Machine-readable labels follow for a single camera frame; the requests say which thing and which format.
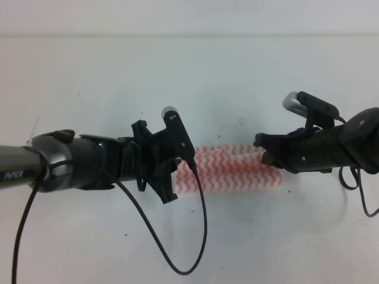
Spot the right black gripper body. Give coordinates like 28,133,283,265
283,127,349,173

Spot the pink white wavy striped towel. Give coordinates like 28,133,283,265
173,143,282,193

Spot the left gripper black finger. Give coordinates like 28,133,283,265
147,174,178,204
131,120,152,142

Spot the left black camera cable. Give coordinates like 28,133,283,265
11,156,208,284

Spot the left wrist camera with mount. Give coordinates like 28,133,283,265
162,106,195,161

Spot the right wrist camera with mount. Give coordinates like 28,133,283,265
282,91,341,129

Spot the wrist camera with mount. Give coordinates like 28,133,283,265
282,91,341,129
162,106,195,161

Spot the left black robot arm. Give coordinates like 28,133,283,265
1,120,179,204

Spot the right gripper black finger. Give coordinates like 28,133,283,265
261,150,286,169
253,133,286,148

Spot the right black camera cable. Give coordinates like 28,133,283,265
336,117,379,218

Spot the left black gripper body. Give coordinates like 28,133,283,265
115,137,181,189

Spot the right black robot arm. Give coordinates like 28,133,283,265
253,107,378,175

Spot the black camera cable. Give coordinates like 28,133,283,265
336,117,379,218
11,156,208,284

